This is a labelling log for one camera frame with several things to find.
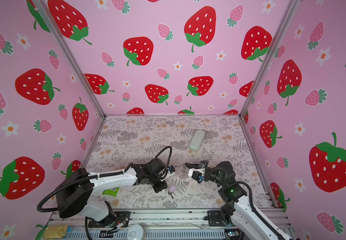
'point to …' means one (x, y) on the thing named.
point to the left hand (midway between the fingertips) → (167, 185)
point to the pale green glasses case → (197, 140)
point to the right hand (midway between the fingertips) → (187, 161)
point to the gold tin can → (55, 231)
